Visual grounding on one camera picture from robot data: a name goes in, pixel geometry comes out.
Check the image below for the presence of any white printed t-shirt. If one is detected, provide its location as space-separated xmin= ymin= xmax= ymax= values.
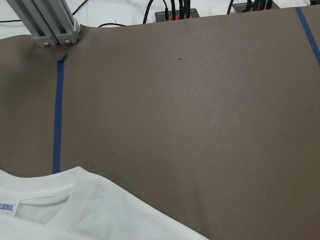
xmin=0 ymin=167 xmax=203 ymax=240

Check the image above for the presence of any far orange usb hub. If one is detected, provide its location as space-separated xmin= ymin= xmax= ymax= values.
xmin=154 ymin=8 xmax=200 ymax=23

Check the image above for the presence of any orange usb hub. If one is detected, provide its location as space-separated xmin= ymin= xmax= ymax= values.
xmin=231 ymin=0 xmax=280 ymax=13
xmin=154 ymin=8 xmax=200 ymax=23

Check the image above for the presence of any near orange usb hub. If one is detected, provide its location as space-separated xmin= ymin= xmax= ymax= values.
xmin=231 ymin=0 xmax=280 ymax=13

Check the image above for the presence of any aluminium frame post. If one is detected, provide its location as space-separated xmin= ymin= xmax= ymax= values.
xmin=7 ymin=0 xmax=80 ymax=48

